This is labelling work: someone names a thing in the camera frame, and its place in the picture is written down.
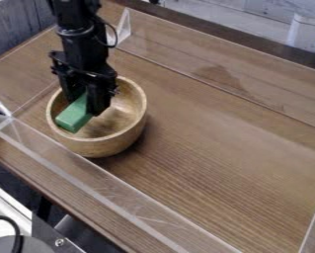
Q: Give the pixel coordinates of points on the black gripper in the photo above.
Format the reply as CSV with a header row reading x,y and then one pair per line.
x,y
82,68

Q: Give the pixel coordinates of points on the green rectangular block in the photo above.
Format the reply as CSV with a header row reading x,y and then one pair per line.
x,y
74,117

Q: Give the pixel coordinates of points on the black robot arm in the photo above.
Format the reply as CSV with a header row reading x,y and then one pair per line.
x,y
78,14

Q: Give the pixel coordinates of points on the brown wooden bowl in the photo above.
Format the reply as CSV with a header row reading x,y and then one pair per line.
x,y
110,133

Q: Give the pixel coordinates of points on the white container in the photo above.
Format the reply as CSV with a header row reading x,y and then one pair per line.
x,y
301,35

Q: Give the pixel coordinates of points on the clear acrylic corner bracket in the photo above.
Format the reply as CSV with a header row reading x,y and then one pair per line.
x,y
124,29

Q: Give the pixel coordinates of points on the clear acrylic front wall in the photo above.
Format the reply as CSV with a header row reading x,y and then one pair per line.
x,y
136,221

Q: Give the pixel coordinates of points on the grey metal bracket with screw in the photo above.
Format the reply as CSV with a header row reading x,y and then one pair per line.
x,y
52,241

